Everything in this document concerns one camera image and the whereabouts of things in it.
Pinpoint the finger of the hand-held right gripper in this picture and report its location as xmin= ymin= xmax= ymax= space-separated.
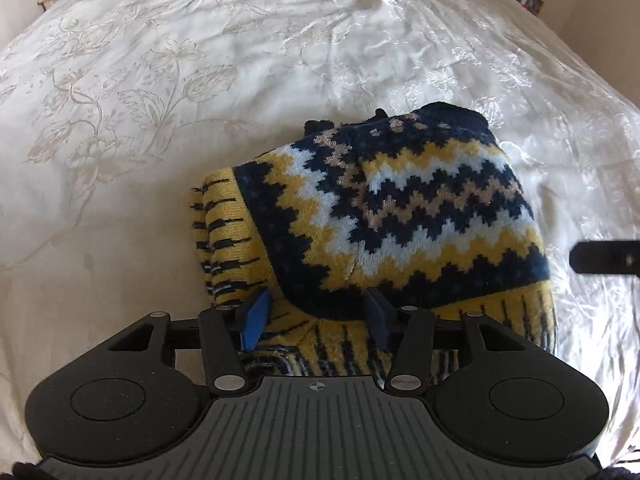
xmin=569 ymin=240 xmax=640 ymax=276

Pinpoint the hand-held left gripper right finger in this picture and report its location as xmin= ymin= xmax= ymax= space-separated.
xmin=364 ymin=289 xmax=536 ymax=395

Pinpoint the navy yellow patterned knit sweater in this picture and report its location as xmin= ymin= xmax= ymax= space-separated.
xmin=190 ymin=101 xmax=558 ymax=378

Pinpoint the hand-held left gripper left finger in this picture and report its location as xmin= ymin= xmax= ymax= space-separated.
xmin=107 ymin=287 xmax=272 ymax=395

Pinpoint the white embroidered bedspread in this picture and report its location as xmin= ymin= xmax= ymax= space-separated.
xmin=0 ymin=0 xmax=640 ymax=466

